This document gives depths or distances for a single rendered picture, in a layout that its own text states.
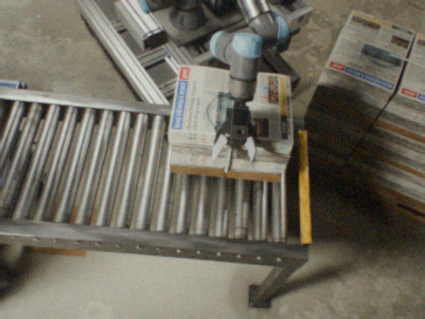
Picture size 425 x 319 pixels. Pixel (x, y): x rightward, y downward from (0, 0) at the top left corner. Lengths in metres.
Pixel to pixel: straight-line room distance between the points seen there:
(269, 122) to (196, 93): 0.25
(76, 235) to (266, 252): 0.60
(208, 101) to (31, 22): 2.06
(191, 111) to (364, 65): 0.84
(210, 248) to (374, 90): 0.93
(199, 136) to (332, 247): 1.28
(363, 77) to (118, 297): 1.49
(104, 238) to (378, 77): 1.21
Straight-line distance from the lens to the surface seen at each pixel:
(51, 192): 1.46
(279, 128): 1.25
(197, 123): 1.22
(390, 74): 1.83
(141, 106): 1.57
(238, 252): 1.33
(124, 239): 1.35
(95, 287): 2.16
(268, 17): 1.22
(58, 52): 2.92
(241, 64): 1.07
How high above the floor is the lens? 2.07
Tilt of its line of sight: 62 degrees down
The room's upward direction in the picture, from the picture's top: 8 degrees clockwise
